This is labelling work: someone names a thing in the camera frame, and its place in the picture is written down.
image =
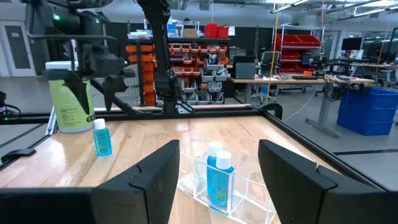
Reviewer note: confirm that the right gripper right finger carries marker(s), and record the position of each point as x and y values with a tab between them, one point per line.
289	193

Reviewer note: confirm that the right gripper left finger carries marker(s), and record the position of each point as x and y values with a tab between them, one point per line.
155	193

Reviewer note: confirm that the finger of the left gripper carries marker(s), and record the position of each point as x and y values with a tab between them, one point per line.
119	82
74	84

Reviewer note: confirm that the blue mouthwash bottle white cap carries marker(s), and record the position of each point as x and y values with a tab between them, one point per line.
212	161
221	183
102	138

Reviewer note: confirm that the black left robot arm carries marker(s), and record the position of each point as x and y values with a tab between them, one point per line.
158	46

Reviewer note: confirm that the green wipes canister white lid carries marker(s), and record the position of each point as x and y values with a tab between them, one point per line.
68	123

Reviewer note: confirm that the clear acrylic organizer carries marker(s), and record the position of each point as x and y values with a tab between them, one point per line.
248	199

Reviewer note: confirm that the white door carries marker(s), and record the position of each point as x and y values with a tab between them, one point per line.
15	46

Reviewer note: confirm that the shelf with orange bins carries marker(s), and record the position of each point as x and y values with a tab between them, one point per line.
205	62

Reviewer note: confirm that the red storage box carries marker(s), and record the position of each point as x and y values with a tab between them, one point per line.
211	31
223	32

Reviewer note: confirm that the blue storage tote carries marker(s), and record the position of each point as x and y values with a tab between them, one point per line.
367	112

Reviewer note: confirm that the wooden workbench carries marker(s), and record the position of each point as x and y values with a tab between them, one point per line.
264	80

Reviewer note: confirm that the black equipment box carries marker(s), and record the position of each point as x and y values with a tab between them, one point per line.
244	70

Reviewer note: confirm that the grey office chair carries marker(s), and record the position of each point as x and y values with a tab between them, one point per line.
269	59

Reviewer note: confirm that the rack with red bins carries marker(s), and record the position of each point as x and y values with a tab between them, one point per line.
289	40

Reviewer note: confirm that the black monitor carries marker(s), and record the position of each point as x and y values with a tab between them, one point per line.
351	43

